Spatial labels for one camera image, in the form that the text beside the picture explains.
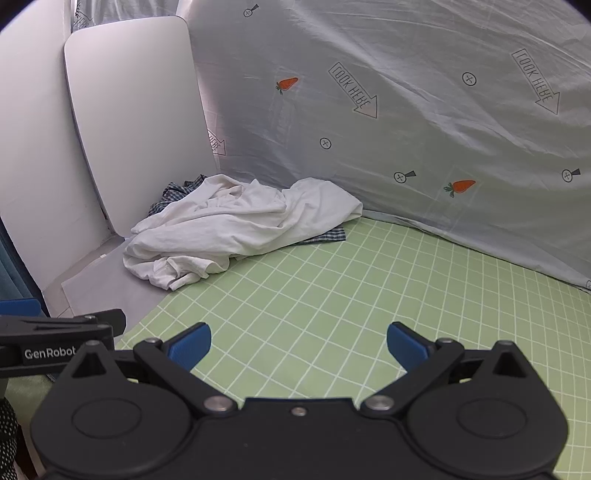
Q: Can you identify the white rounded board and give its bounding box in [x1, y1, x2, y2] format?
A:
[0, 0, 114, 303]
[64, 15, 219, 237]

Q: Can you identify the grey carrot-print sheet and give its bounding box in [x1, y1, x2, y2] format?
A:
[71, 0, 591, 292]

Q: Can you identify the black dotted cloth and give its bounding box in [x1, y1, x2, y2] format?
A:
[0, 396, 20, 480]

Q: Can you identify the white shirt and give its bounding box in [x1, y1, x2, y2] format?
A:
[122, 174, 364, 291]

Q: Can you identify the teal curtain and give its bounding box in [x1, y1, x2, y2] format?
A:
[0, 216, 48, 319]

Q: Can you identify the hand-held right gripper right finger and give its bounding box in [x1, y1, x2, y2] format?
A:
[360, 322, 529, 418]

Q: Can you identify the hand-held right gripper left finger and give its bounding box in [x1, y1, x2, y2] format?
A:
[69, 323, 238, 418]

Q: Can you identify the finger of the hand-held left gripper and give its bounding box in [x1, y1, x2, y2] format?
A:
[0, 308, 127, 339]
[0, 298, 42, 318]

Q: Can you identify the dark plaid shirt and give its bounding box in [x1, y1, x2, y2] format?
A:
[148, 174, 347, 246]

